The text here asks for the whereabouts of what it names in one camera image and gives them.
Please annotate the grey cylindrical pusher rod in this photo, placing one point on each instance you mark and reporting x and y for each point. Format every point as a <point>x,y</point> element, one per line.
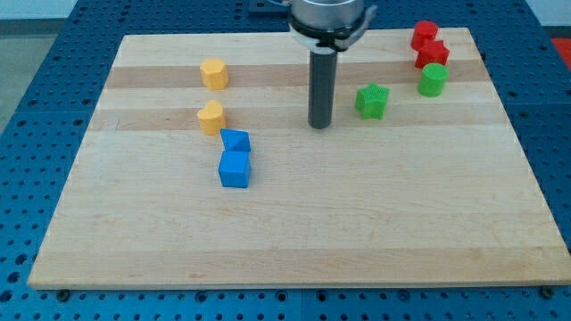
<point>321,89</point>

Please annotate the green star block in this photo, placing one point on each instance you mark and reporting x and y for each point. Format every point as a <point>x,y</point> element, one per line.
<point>371,101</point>

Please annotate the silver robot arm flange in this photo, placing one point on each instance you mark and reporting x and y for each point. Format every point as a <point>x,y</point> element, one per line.
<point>329,26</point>

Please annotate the red star block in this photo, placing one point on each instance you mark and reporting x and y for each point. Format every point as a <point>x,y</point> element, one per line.
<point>434,51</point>

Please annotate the blue cube block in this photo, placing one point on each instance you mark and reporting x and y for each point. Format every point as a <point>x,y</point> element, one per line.
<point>235,169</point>

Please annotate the blue triangle block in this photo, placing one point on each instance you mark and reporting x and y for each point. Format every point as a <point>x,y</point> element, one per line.
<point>235,140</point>

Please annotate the yellow heart block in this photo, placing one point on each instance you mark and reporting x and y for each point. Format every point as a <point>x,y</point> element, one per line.
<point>211,118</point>

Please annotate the wooden board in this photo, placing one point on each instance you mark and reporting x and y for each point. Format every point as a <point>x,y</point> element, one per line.
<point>437,193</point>

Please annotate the yellow hexagon block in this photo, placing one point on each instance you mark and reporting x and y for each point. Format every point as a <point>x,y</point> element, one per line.
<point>214,73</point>

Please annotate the green cylinder block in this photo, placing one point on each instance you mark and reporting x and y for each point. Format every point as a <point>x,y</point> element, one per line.
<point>433,79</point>

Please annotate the red cylinder block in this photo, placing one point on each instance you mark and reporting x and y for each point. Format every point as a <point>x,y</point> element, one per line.
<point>423,32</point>

